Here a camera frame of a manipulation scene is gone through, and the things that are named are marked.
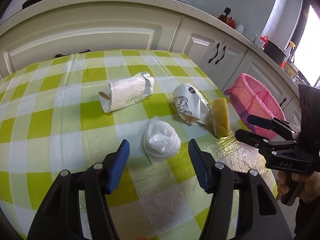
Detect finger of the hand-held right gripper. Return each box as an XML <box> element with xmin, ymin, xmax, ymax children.
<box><xmin>234</xmin><ymin>129</ymin><xmax>298</xmax><ymax>155</ymax></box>
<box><xmin>246</xmin><ymin>114</ymin><xmax>300</xmax><ymax>140</ymax></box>

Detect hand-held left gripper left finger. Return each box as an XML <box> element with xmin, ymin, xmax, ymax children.
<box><xmin>27</xmin><ymin>139</ymin><xmax>130</xmax><ymax>240</ymax></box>

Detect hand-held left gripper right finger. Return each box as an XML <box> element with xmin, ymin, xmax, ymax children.
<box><xmin>188</xmin><ymin>139</ymin><xmax>293</xmax><ymax>240</ymax></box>

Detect bin with pink bag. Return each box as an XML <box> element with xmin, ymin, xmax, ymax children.
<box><xmin>223</xmin><ymin>73</ymin><xmax>285</xmax><ymax>140</ymax></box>

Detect white plastic bag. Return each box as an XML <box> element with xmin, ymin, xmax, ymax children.
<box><xmin>143</xmin><ymin>116</ymin><xmax>181</xmax><ymax>165</ymax></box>

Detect person's right forearm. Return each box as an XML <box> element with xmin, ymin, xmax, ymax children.
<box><xmin>294</xmin><ymin>196</ymin><xmax>320</xmax><ymax>240</ymax></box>

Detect person's right hand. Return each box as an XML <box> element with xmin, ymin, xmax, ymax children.
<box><xmin>277</xmin><ymin>169</ymin><xmax>320</xmax><ymax>203</ymax></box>

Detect yellow sponge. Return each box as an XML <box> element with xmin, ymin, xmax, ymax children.
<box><xmin>211</xmin><ymin>98</ymin><xmax>230</xmax><ymax>138</ymax></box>

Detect green checkered tablecloth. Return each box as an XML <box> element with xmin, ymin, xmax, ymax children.
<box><xmin>0</xmin><ymin>49</ymin><xmax>278</xmax><ymax>240</ymax></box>

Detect patterned yellow bowl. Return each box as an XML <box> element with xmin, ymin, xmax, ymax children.
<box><xmin>284</xmin><ymin>61</ymin><xmax>299</xmax><ymax>78</ymax></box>

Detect white paper bag black print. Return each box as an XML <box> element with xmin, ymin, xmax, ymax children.
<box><xmin>172</xmin><ymin>83</ymin><xmax>212</xmax><ymax>126</ymax></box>

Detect crushed white paper cup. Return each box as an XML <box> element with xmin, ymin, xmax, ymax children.
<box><xmin>98</xmin><ymin>72</ymin><xmax>155</xmax><ymax>114</ymax></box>

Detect spray bottle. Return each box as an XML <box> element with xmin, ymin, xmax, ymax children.
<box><xmin>286</xmin><ymin>41</ymin><xmax>297</xmax><ymax>63</ymax></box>

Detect window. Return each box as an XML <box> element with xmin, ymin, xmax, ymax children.
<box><xmin>292</xmin><ymin>2</ymin><xmax>320</xmax><ymax>85</ymax></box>

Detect red kettle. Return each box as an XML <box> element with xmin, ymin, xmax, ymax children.
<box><xmin>217</xmin><ymin>14</ymin><xmax>237</xmax><ymax>28</ymax></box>

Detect white kitchen counter cabinets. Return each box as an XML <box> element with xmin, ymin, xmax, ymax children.
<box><xmin>0</xmin><ymin>0</ymin><xmax>310</xmax><ymax>140</ymax></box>

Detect grey pot with red handle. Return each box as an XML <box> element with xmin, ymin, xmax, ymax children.
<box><xmin>260</xmin><ymin>36</ymin><xmax>288</xmax><ymax>64</ymax></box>

